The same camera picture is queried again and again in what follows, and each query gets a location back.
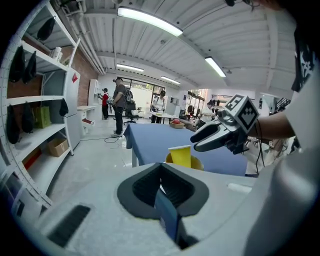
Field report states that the cardboard box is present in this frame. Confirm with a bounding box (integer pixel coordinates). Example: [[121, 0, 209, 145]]
[[47, 138, 70, 158]]

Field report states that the white wall cabinet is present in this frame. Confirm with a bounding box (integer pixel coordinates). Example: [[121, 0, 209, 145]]
[[88, 79, 102, 109]]

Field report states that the person's black printed T-shirt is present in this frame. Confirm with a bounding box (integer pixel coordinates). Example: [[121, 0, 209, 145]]
[[291, 24, 318, 93]]

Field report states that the yellow plastic cup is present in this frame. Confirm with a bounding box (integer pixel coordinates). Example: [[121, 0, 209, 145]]
[[167, 144, 192, 169]]

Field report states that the green bag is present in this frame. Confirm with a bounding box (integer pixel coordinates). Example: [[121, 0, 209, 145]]
[[33, 106, 52, 129]]

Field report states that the white desk with drawer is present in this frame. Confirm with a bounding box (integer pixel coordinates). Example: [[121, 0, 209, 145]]
[[77, 105, 97, 136]]

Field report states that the white metal shelving rack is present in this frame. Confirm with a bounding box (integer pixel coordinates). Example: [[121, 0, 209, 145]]
[[0, 0, 82, 218]]

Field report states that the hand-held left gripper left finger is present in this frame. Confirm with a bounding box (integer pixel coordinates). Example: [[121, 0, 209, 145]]
[[53, 162, 161, 223]]

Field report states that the white mug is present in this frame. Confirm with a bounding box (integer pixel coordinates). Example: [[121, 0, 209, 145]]
[[49, 46, 63, 62]]

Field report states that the tan wooden bowl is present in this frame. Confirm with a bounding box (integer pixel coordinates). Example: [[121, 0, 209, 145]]
[[164, 152, 205, 172]]

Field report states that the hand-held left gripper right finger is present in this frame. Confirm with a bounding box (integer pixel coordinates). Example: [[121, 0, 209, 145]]
[[160, 162, 253, 221]]

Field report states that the ceiling tube light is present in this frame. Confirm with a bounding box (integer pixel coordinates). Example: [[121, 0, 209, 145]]
[[116, 63, 145, 73], [161, 75, 181, 85], [117, 6, 183, 37], [204, 56, 227, 78]]

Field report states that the large window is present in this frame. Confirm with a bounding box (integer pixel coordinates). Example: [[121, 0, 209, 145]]
[[122, 77, 166, 111]]

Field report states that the white long table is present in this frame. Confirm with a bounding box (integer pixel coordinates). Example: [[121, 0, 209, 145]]
[[149, 111, 192, 125]]

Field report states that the black office chair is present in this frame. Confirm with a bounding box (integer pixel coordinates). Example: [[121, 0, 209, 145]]
[[123, 101, 140, 125]]

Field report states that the blue cloth table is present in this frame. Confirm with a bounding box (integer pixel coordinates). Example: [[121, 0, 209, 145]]
[[123, 123, 248, 177]]

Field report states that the red flat box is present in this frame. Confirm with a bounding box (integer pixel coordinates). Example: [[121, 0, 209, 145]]
[[22, 148, 43, 171]]

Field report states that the person's right forearm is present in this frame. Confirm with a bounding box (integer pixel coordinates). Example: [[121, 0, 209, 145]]
[[247, 109, 297, 140]]

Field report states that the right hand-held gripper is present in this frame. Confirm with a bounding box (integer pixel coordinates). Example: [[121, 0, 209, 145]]
[[190, 94, 260, 155]]

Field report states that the white refrigerator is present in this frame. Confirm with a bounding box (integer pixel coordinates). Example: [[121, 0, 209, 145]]
[[65, 66, 82, 151]]

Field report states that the group of black caps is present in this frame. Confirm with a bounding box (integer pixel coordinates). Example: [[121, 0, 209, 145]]
[[6, 16, 69, 145]]

